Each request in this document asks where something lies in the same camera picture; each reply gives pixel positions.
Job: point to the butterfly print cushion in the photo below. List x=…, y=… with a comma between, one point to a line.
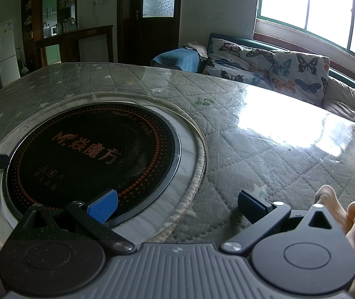
x=258, y=65

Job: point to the dark wooden counter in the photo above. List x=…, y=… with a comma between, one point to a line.
x=71, y=42

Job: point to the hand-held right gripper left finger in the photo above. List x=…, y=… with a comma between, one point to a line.
x=104, y=205

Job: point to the beige cushion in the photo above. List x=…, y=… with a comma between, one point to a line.
x=345, y=99

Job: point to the beige cloth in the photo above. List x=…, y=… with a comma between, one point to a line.
x=197, y=49

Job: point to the green framed window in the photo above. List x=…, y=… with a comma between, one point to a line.
x=305, y=3

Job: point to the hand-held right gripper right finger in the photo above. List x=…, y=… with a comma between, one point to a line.
x=249, y=205

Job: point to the wooden shelf cabinet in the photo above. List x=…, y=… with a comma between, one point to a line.
x=29, y=21

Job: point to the round black induction cooktop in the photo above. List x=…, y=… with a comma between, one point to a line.
x=87, y=149

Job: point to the green sofa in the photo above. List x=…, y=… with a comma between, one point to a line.
x=236, y=40

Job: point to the blue towel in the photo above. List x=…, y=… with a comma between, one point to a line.
x=177, y=59

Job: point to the dark wooden glass door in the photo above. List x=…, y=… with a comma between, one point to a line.
x=130, y=37

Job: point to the white fridge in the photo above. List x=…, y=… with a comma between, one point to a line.
x=6, y=56

